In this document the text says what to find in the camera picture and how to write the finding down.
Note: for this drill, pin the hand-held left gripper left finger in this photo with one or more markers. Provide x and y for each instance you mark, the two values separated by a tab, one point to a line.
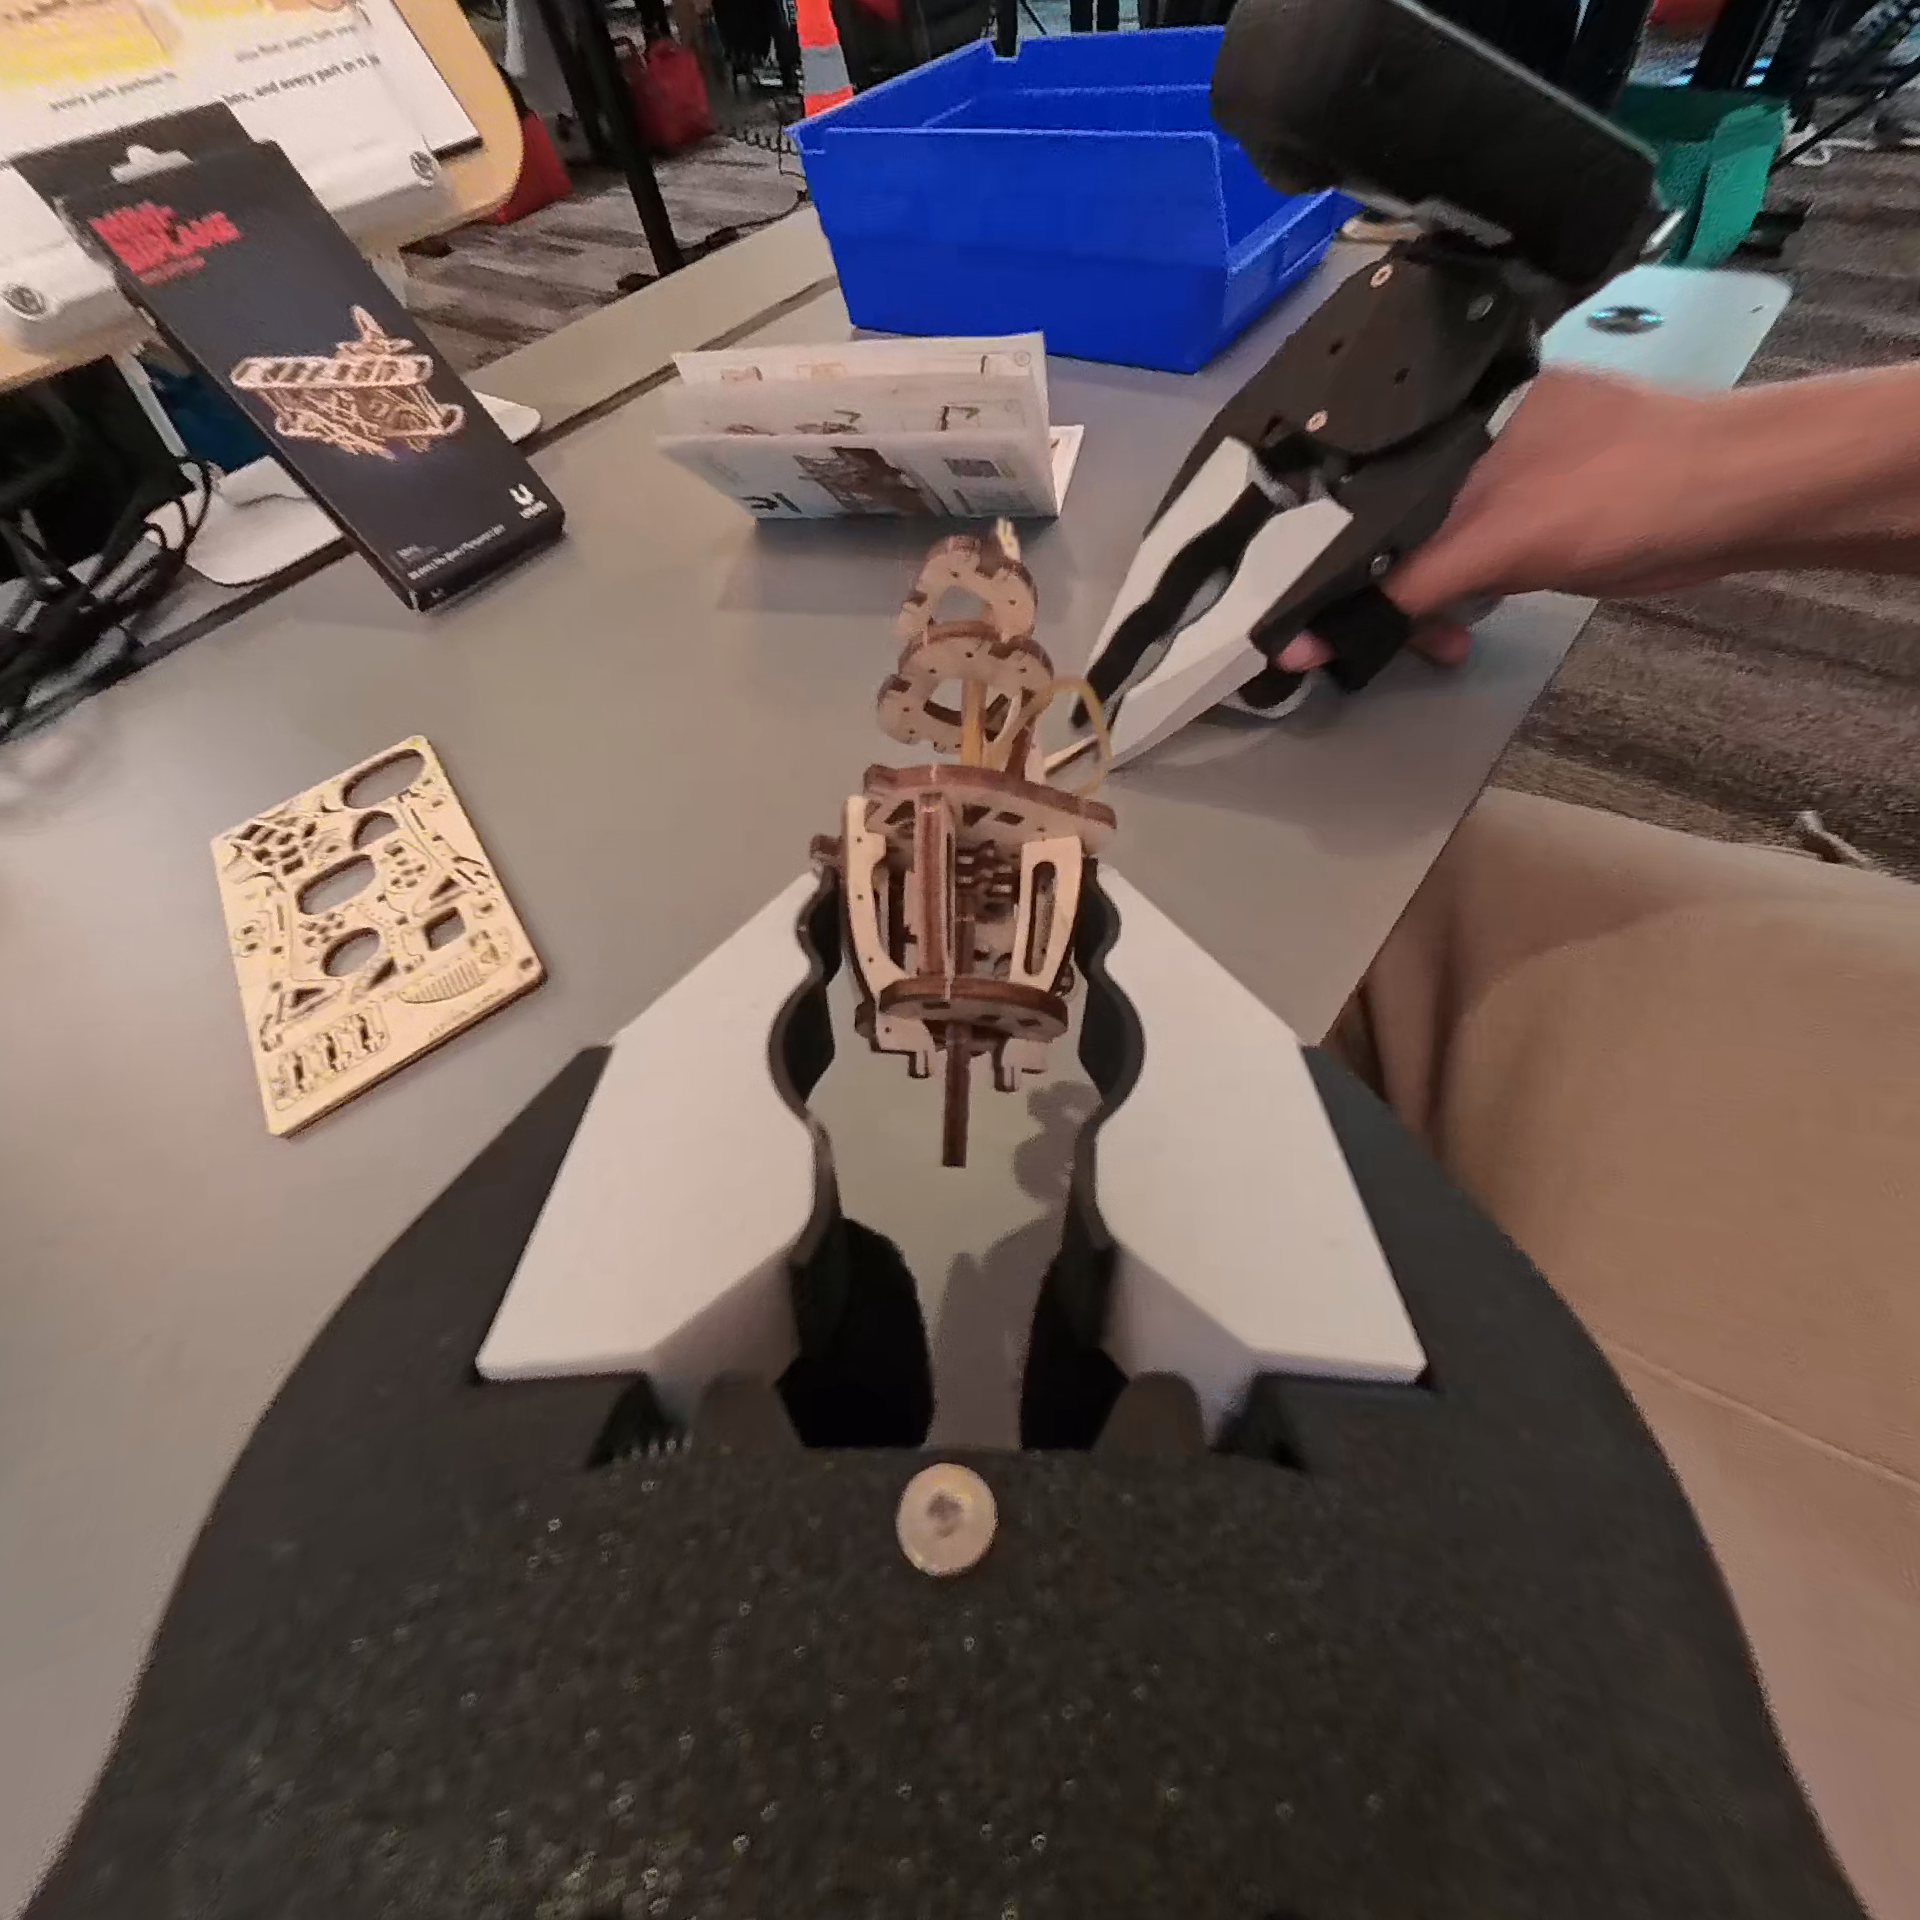
662	1170

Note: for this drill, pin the orange traffic cone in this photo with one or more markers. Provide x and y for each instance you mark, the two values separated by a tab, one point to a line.
822	60

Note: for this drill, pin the person's beige trouser leg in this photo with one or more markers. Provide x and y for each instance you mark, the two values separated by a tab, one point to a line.
1680	1201

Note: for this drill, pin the person's right hand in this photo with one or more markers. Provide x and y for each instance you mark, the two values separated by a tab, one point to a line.
1559	494

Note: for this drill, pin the wooden model assembly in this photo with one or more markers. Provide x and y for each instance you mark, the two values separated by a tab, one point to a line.
960	902

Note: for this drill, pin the laser-cut wooden parts sheet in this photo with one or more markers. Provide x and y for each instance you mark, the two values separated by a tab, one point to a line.
375	932

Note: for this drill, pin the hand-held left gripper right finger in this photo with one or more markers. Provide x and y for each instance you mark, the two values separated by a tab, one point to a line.
1261	1201

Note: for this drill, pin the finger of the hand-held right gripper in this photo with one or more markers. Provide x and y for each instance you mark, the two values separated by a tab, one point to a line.
1163	562
1276	586

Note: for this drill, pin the wooden board with instruction sheet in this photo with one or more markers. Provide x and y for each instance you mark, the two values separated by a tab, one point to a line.
301	89

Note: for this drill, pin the white instruction booklet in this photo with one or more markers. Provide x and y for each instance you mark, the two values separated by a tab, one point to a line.
855	434

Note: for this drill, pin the black model kit box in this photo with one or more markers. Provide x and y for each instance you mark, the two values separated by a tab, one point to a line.
345	390

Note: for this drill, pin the blue plastic bin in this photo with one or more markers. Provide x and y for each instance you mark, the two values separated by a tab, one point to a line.
1049	225

